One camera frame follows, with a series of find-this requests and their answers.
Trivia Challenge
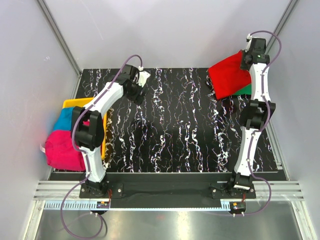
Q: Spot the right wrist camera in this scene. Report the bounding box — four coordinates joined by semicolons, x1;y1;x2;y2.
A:
244;34;267;55

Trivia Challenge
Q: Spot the left aluminium frame post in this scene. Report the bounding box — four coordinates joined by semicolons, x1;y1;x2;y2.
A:
36;0;82;77

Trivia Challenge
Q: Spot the red t-shirt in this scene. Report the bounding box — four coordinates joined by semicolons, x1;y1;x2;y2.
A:
208;50;251;100

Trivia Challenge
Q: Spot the blue t-shirt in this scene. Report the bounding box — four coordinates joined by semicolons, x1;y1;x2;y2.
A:
53;107;74;131

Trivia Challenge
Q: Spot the right aluminium frame post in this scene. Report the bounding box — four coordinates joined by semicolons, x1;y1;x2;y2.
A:
266;0;300;52

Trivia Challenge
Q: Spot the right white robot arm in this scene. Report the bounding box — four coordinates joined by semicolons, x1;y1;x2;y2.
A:
227;34;276;199

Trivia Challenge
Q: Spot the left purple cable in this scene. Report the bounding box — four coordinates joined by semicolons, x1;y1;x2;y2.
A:
60;54;145;238

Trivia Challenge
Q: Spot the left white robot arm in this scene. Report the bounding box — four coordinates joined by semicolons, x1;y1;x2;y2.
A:
71;64;151;198

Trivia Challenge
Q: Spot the aluminium frame post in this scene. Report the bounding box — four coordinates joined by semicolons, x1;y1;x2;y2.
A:
266;0;300;52
36;0;82;77

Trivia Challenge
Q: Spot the magenta t-shirt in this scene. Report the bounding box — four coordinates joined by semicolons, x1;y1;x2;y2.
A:
44;130;86;172

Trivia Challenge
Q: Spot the front aluminium rail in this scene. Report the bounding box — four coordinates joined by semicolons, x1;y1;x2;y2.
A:
33;181;304;212

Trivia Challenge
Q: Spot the yellow plastic bin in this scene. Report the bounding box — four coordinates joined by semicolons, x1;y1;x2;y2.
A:
62;97;108;160

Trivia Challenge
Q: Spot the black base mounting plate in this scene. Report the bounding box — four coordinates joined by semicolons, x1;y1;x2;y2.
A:
47;171;291;210

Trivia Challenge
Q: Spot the folded green t-shirt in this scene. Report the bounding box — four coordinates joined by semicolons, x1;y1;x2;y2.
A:
234;84;252;96

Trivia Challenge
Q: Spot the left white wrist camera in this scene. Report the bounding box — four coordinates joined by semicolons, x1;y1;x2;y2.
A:
137;66;151;87

